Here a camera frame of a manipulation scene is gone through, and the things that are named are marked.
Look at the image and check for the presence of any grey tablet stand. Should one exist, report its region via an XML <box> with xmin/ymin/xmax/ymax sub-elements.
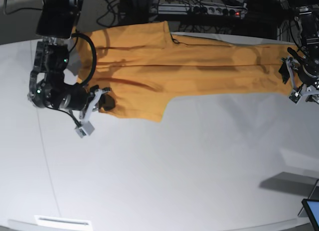
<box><xmin>298</xmin><ymin>179</ymin><xmax>319</xmax><ymax>218</ymax></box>

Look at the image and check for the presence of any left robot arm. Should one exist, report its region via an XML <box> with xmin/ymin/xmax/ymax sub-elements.
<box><xmin>279</xmin><ymin>0</ymin><xmax>319</xmax><ymax>104</ymax></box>

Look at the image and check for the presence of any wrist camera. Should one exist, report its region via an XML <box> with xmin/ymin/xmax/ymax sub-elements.
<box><xmin>75</xmin><ymin>122</ymin><xmax>95</xmax><ymax>138</ymax></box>
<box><xmin>289</xmin><ymin>90</ymin><xmax>302</xmax><ymax>104</ymax></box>

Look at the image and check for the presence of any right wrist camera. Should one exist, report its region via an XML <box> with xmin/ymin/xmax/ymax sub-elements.
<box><xmin>75</xmin><ymin>122</ymin><xmax>95</xmax><ymax>138</ymax></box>

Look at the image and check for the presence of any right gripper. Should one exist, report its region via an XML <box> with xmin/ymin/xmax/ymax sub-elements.
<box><xmin>79</xmin><ymin>85</ymin><xmax>116</xmax><ymax>125</ymax></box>

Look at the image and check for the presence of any white power strip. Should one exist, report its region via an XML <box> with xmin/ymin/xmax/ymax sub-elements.
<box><xmin>157</xmin><ymin>3</ymin><xmax>248</xmax><ymax>18</ymax></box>

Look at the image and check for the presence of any tablet with blue screen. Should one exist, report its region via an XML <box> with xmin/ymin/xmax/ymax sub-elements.
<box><xmin>302</xmin><ymin>199</ymin><xmax>319</xmax><ymax>231</ymax></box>

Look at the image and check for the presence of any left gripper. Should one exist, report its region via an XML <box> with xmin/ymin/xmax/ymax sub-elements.
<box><xmin>279</xmin><ymin>56</ymin><xmax>319</xmax><ymax>103</ymax></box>

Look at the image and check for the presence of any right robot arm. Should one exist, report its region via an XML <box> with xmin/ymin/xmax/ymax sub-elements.
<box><xmin>28</xmin><ymin>0</ymin><xmax>115</xmax><ymax>128</ymax></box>

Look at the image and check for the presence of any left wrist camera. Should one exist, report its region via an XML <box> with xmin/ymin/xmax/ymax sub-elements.
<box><xmin>289</xmin><ymin>90</ymin><xmax>302</xmax><ymax>104</ymax></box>

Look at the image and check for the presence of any yellow T-shirt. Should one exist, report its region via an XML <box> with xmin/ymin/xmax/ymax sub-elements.
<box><xmin>88</xmin><ymin>22</ymin><xmax>292</xmax><ymax>122</ymax></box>

